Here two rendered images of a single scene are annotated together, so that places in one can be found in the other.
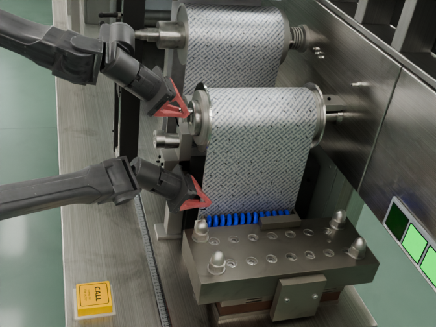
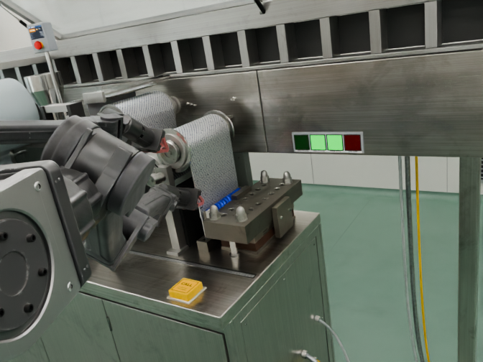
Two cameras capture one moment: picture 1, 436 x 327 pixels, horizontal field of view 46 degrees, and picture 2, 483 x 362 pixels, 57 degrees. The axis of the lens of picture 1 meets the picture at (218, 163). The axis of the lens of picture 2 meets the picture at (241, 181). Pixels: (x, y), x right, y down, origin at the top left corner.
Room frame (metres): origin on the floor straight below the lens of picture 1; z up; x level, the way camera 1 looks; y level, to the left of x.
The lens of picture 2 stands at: (-0.30, 0.68, 1.59)
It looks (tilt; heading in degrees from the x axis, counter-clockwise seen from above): 19 degrees down; 325
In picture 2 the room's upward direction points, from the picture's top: 9 degrees counter-clockwise
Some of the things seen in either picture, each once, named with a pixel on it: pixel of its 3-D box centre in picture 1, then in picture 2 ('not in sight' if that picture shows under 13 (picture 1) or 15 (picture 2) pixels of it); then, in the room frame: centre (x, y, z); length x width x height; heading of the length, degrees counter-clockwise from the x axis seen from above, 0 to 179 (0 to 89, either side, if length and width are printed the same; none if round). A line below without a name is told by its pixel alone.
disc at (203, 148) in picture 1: (201, 117); (172, 150); (0.97, 0.05, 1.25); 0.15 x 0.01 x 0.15; 20
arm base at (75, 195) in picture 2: not in sight; (49, 213); (0.15, 0.60, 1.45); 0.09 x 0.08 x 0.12; 43
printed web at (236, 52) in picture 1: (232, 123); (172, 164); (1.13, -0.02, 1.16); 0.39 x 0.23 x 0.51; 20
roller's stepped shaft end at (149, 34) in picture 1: (145, 34); not in sight; (1.17, 0.22, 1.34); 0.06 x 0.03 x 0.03; 110
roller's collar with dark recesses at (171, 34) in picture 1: (170, 35); not in sight; (1.19, 0.16, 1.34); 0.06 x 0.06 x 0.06; 20
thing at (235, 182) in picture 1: (252, 185); (216, 179); (0.95, -0.08, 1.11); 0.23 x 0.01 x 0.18; 110
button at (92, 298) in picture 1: (93, 298); (185, 289); (0.73, 0.21, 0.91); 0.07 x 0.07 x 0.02; 20
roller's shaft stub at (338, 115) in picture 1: (324, 115); not in sight; (1.07, -0.22, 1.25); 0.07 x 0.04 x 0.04; 110
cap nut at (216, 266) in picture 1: (217, 260); (241, 212); (0.76, -0.03, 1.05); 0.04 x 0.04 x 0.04
